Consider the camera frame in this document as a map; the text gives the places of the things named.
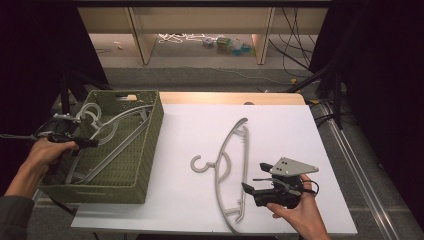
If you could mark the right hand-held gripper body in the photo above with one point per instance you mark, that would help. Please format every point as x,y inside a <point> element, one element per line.
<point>290,166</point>

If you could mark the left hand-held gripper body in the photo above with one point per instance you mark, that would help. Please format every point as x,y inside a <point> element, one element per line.
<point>60,136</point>

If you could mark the grey plastic clothes hanger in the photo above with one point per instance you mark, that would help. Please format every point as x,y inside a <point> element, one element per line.
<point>133,109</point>
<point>111,135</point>
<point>246,150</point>

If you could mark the green woven basket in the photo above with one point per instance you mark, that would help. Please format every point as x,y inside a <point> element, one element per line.
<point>133,160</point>

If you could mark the person's left hand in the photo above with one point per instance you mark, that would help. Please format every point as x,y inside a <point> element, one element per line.
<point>41,155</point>

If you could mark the person's right hand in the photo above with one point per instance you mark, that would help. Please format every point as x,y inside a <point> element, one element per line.
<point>303,213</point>

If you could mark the white table cover sheet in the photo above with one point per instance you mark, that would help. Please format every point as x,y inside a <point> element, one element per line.
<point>283,133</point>

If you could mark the black metal stand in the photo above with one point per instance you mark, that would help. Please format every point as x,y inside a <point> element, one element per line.
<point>65,96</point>
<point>337,100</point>

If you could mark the black curtain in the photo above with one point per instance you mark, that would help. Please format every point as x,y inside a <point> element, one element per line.
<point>33,66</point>
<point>383,66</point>

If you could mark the colourful toy pile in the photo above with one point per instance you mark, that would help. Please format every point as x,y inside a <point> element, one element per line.
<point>230,45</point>

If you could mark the light wooden shelf unit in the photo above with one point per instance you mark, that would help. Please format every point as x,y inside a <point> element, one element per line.
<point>200,20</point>

